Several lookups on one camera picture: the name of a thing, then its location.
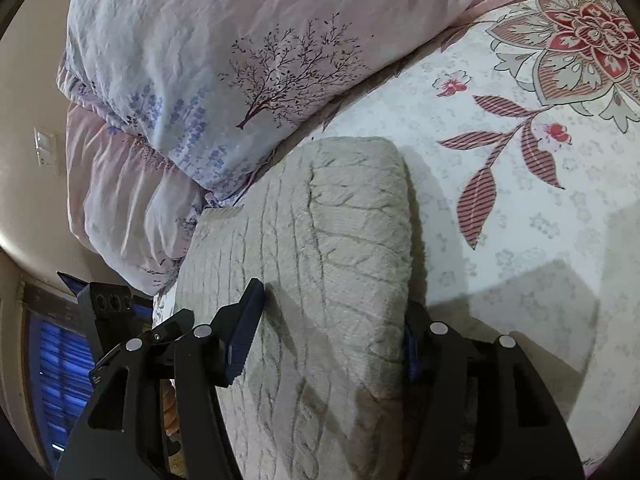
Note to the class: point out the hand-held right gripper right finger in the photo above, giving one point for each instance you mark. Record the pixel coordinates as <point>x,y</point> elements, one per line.
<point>412,355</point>

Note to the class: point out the white wall switch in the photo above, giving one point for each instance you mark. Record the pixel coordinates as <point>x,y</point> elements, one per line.
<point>46,150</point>

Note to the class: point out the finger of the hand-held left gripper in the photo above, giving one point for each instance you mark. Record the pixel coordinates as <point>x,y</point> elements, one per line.
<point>172,322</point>

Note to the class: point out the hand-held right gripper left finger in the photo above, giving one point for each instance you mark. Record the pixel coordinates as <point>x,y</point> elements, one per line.
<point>245,332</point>

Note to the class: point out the pink lavender print pillow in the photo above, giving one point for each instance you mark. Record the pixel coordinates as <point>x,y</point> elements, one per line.
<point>115,200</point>

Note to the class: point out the white floral bedsheet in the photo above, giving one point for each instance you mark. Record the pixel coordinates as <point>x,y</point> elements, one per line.
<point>525,260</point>

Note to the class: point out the window with blue blinds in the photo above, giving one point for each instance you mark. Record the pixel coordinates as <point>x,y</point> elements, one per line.
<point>50,385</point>

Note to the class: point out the person's left hand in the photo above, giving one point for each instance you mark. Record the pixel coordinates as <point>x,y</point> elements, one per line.
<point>171,405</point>

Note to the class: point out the tree print floral pillow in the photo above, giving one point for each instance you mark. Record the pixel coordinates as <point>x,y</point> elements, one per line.
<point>200,60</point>

